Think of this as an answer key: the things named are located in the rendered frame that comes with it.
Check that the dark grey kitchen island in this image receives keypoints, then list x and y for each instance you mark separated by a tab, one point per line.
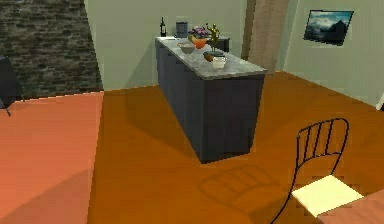
213	106

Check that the purple flower plant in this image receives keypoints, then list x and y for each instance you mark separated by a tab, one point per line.
199	32

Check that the framed mountain picture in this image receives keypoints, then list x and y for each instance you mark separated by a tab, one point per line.
328	26

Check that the dark wine bottle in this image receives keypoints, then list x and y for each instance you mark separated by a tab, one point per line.
163	28

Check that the dark armchair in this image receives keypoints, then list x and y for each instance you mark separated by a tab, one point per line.
8	83

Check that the grey bowl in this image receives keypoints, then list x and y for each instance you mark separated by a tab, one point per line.
186	48

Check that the dark flat pan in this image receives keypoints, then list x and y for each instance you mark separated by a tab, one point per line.
213	53

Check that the pink wooden table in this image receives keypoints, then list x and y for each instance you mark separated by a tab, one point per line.
360	210

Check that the brown potato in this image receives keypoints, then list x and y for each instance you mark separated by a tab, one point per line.
208	57

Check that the dark low cabinet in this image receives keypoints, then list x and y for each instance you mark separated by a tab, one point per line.
224	44

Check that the beige curtain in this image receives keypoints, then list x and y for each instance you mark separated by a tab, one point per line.
266	33

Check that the orange bowl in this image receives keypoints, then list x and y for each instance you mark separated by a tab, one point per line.
199	43

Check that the gold figurine statue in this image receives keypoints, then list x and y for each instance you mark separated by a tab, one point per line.
213	35

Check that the grey canister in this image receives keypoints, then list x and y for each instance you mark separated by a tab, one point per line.
181	29

